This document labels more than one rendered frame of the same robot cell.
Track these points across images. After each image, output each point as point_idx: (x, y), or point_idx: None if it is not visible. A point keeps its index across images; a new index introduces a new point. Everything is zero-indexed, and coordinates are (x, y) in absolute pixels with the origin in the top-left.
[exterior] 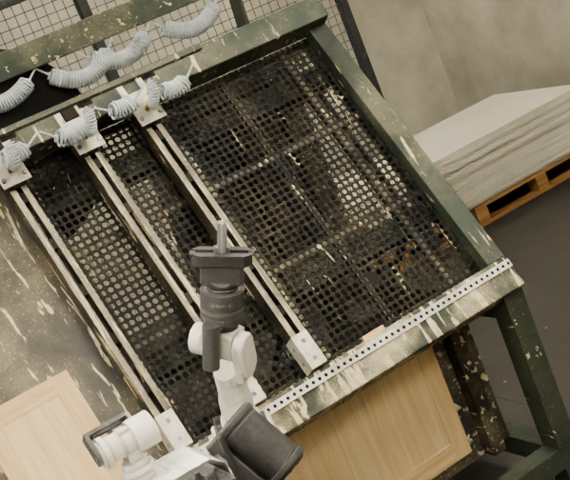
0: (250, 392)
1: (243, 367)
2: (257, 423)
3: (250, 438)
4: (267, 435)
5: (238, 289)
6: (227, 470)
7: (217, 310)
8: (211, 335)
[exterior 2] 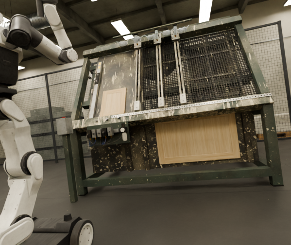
0: (65, 39)
1: (47, 17)
2: (17, 18)
3: (11, 22)
4: (15, 22)
5: None
6: None
7: None
8: (36, 0)
